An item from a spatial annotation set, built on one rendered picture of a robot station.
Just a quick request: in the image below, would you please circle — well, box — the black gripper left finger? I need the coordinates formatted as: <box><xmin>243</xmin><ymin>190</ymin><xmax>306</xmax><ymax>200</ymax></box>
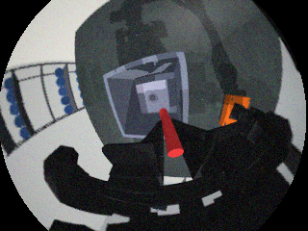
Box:
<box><xmin>101</xmin><ymin>120</ymin><xmax>165</xmax><ymax>185</ymax></box>

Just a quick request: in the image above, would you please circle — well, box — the red peg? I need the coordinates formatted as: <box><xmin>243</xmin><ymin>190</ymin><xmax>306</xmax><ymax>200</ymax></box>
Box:
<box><xmin>159</xmin><ymin>108</ymin><xmax>184</xmax><ymax>158</ymax></box>

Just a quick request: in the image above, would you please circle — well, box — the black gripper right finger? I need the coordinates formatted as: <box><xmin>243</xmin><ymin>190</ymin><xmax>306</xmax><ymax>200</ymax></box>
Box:
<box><xmin>171</xmin><ymin>119</ymin><xmax>244</xmax><ymax>180</ymax></box>

